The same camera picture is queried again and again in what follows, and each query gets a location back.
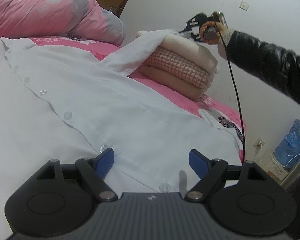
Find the white water dispenser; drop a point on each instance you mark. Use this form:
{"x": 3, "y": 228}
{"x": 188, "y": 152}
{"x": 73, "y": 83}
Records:
{"x": 272, "y": 167}

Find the pink grey rolled duvet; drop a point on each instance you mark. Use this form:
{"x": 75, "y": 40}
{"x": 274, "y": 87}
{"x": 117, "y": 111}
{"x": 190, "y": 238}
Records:
{"x": 84, "y": 19}

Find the operator right hand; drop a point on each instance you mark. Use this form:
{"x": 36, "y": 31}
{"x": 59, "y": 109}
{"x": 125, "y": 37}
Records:
{"x": 221, "y": 31}

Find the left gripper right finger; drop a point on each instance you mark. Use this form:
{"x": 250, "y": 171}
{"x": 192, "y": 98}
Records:
{"x": 243, "y": 199}

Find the white shirt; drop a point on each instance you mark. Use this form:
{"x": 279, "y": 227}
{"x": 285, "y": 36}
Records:
{"x": 59, "y": 102}

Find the cream folded fleece garment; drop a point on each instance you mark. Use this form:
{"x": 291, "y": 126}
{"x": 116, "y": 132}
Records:
{"x": 190, "y": 50}

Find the pink floral bed blanket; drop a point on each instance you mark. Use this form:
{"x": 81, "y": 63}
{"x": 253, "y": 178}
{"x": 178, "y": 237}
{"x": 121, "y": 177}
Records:
{"x": 226, "y": 116}

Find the beige folded garment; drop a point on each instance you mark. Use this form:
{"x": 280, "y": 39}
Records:
{"x": 164, "y": 78}

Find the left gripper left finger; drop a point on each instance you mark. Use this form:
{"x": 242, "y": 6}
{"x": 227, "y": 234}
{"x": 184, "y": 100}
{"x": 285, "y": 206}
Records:
{"x": 59, "y": 198}

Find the blue water bottle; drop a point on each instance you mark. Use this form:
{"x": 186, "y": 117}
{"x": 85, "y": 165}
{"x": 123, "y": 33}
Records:
{"x": 287, "y": 152}

